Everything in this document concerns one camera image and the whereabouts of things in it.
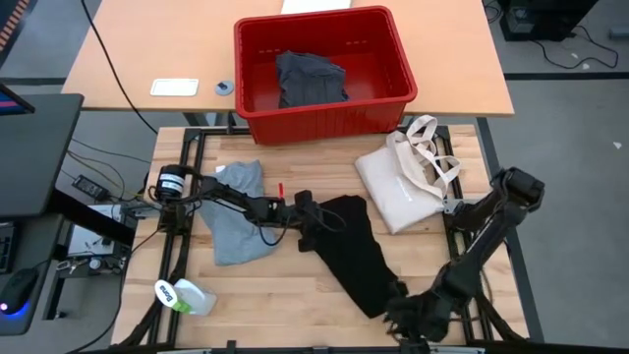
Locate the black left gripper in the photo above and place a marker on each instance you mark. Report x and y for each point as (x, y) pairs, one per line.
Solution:
(309, 221)

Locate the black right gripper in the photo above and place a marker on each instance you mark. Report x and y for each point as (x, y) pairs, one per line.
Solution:
(420, 317)

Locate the black garment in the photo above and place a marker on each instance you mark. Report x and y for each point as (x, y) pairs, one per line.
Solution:
(359, 255)

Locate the grey Reebok t-shirt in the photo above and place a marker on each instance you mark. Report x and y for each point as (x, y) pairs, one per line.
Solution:
(236, 241)

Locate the white paper shirt tag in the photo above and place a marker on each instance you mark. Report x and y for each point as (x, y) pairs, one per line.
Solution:
(220, 168)

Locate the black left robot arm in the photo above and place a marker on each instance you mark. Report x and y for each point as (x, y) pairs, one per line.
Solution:
(221, 196)

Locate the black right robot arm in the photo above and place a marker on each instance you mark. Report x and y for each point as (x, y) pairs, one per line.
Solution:
(491, 236)

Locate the red plastic laundry bin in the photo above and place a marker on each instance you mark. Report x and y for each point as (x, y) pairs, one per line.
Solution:
(319, 128)

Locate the cream canvas tote bag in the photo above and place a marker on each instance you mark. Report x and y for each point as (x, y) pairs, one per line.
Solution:
(398, 192)

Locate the white spray bottle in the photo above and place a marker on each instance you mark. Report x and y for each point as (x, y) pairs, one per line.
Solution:
(189, 296)

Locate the dark grey garment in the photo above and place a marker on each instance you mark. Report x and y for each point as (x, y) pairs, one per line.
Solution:
(309, 78)

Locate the grey round desk grommet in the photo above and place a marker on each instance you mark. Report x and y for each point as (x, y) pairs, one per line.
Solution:
(224, 87)

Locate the white rectangular pad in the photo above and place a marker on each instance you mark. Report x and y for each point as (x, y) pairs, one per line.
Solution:
(174, 87)

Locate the white paper sheet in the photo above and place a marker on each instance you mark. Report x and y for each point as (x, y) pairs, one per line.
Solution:
(314, 5)

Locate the black power adapter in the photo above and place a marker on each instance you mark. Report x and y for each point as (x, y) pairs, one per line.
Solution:
(89, 187)

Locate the tan wooden desk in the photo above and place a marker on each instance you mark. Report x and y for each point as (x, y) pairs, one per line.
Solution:
(172, 44)

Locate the black side desk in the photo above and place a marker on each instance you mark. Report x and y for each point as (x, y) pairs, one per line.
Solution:
(34, 157)

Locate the black computer mouse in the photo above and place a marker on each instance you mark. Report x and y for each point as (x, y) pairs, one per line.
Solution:
(17, 290)

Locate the black computer tower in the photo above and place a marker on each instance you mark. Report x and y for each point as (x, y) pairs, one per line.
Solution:
(545, 19)

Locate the black monitor with lit screen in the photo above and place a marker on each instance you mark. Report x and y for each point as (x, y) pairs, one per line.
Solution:
(12, 100)

